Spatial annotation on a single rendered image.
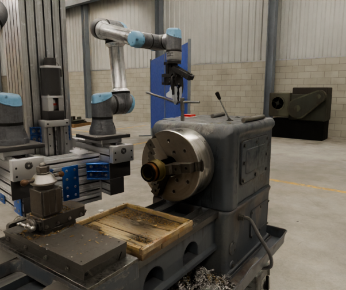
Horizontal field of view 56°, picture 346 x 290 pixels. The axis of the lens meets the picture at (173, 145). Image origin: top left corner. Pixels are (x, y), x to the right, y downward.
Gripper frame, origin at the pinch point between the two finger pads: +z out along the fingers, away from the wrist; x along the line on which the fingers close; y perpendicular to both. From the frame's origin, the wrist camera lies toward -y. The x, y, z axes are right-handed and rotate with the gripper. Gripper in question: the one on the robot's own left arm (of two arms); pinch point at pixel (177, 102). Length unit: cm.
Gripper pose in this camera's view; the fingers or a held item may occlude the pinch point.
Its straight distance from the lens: 164.6
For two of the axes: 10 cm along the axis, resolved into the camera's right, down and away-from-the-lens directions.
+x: -5.9, 1.3, -8.0
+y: -8.1, -0.9, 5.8
